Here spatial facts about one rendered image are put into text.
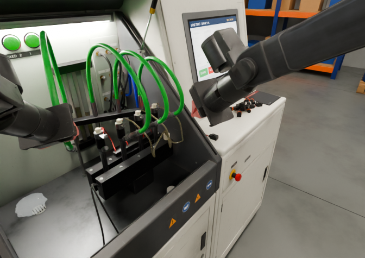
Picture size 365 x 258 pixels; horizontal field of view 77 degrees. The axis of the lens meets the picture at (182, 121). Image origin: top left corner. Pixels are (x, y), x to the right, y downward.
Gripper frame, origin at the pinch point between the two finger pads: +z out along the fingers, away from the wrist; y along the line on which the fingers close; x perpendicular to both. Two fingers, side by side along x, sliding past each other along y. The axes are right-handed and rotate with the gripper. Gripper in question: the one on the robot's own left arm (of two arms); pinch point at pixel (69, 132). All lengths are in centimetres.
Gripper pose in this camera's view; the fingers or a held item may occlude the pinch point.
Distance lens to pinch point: 57.1
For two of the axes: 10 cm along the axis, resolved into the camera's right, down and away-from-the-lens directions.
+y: -9.6, 2.8, -0.2
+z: 0.4, 2.0, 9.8
